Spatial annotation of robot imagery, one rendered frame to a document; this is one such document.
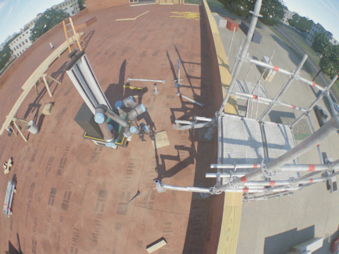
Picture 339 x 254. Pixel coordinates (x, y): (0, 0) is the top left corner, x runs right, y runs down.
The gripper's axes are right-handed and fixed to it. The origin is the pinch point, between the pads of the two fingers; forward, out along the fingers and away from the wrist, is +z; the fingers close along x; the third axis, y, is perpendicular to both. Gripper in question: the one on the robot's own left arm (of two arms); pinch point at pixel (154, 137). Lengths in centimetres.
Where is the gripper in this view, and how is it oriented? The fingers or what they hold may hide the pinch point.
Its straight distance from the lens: 255.4
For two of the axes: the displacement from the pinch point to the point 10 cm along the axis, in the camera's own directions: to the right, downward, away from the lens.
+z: 4.3, 5.2, 7.4
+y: 8.9, -1.0, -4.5
